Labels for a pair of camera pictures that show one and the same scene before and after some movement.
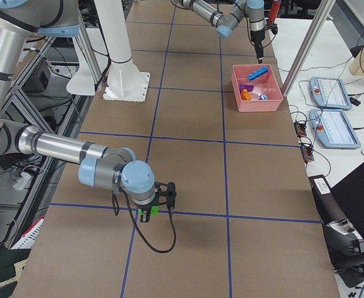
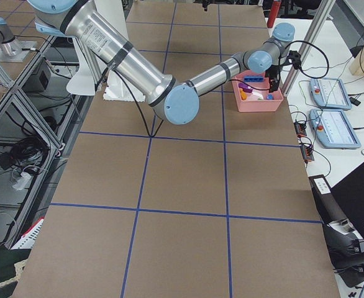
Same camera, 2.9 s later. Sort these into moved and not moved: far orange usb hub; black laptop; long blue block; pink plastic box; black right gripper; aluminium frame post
Moved: long blue block; black right gripper
Not moved: pink plastic box; far orange usb hub; black laptop; aluminium frame post
